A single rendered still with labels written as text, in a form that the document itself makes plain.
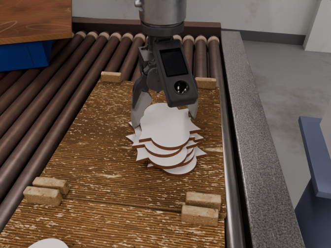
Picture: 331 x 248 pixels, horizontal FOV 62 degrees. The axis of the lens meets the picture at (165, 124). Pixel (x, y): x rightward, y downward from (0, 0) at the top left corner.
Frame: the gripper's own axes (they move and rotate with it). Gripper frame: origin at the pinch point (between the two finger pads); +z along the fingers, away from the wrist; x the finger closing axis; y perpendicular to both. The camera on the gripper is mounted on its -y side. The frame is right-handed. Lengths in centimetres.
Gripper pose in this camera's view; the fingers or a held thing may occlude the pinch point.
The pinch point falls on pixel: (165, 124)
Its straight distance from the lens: 55.5
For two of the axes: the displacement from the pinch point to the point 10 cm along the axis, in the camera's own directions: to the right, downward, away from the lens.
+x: -9.7, 1.6, -1.9
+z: 0.0, 7.8, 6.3
